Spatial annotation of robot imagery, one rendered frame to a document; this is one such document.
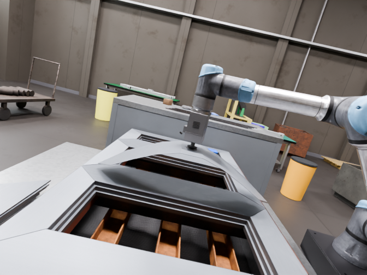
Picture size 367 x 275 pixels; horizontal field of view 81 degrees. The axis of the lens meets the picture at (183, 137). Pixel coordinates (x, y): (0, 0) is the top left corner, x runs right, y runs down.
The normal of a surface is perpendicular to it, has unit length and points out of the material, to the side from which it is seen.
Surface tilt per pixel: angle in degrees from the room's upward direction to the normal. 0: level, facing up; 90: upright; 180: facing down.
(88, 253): 0
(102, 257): 0
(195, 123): 90
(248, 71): 90
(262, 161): 90
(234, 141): 90
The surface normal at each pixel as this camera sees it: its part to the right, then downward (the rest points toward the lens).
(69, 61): -0.12, 0.20
